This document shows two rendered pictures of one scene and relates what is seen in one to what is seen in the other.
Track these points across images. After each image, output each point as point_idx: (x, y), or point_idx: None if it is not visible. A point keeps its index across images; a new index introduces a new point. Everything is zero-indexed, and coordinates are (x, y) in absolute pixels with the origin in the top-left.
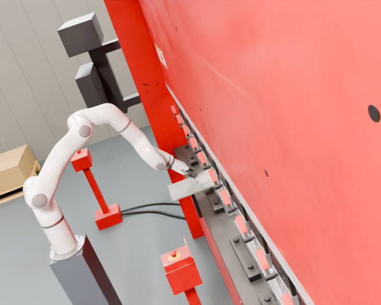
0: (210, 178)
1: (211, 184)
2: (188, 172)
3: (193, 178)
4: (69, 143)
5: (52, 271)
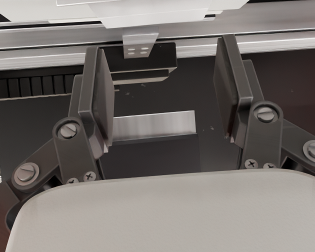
0: (106, 12)
1: (17, 10)
2: (226, 87)
3: (85, 59)
4: None
5: None
